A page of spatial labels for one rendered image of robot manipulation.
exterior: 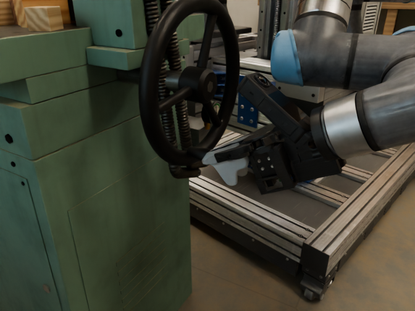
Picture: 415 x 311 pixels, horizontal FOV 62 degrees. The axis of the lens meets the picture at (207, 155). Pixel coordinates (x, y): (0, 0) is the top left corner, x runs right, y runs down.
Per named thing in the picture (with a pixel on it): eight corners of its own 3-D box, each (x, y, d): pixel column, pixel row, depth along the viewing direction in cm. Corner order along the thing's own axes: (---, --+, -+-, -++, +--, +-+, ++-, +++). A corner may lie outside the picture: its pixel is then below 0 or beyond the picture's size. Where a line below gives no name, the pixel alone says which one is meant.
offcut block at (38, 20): (42, 28, 58) (37, 5, 56) (63, 28, 57) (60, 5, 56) (28, 31, 54) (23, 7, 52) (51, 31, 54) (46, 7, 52)
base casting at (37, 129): (30, 162, 55) (16, 108, 51) (-119, 104, 82) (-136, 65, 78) (188, 94, 90) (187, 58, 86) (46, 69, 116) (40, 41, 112)
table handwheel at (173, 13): (181, -46, 45) (259, 29, 70) (76, -42, 54) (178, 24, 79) (138, 171, 47) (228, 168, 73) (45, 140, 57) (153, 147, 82)
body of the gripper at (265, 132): (255, 196, 49) (339, 179, 42) (231, 142, 48) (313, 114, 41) (275, 174, 55) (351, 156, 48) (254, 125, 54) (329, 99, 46)
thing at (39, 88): (31, 104, 53) (25, 78, 51) (-40, 86, 63) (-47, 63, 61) (181, 60, 84) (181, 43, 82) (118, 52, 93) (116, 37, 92)
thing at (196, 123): (200, 157, 95) (199, 129, 91) (164, 147, 101) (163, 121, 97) (215, 145, 101) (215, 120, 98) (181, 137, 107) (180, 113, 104)
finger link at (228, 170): (205, 195, 55) (253, 183, 49) (189, 161, 54) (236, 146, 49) (215, 186, 58) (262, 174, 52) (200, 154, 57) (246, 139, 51)
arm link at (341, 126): (349, 100, 38) (362, 84, 44) (310, 113, 41) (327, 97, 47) (373, 161, 39) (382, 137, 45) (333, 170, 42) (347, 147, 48)
